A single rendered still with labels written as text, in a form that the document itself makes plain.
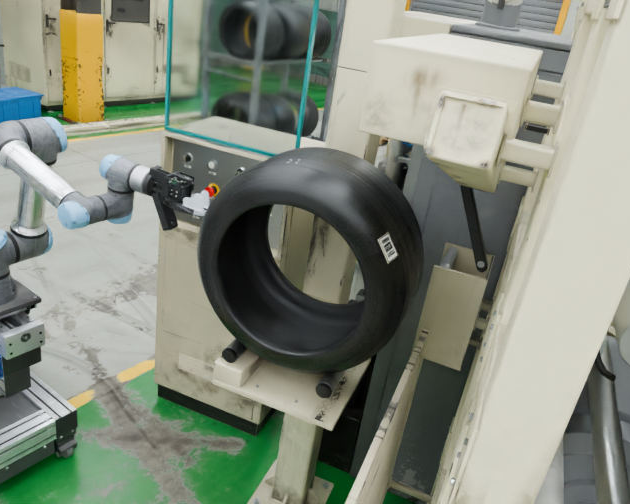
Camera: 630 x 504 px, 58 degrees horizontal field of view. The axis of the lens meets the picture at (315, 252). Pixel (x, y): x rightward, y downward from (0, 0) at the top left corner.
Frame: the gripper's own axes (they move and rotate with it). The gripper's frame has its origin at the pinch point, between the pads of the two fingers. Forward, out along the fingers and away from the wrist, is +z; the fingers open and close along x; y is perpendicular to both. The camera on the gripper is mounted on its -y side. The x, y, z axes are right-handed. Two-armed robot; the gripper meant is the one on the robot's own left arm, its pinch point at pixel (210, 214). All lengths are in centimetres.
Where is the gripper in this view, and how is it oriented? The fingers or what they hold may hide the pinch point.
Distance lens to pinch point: 160.1
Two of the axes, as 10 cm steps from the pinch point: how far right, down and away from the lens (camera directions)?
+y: 2.4, -8.6, -4.4
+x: 3.7, -3.4, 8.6
